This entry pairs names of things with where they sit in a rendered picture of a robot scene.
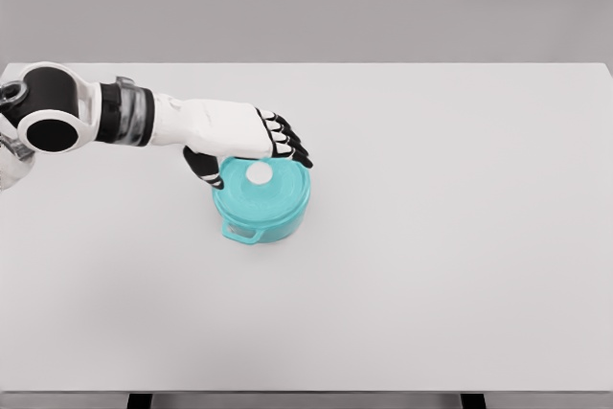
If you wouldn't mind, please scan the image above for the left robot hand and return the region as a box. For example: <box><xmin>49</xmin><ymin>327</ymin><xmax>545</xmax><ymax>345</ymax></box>
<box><xmin>182</xmin><ymin>99</ymin><xmax>314</xmax><ymax>191</ymax></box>

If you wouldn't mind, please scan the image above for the teal pot lid white knob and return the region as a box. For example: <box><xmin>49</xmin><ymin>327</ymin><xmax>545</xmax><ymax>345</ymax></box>
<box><xmin>214</xmin><ymin>155</ymin><xmax>309</xmax><ymax>226</ymax></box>

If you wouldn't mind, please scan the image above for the teal pot with handles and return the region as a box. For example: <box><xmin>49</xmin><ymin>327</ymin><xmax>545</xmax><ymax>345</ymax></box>
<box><xmin>212</xmin><ymin>167</ymin><xmax>312</xmax><ymax>245</ymax></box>

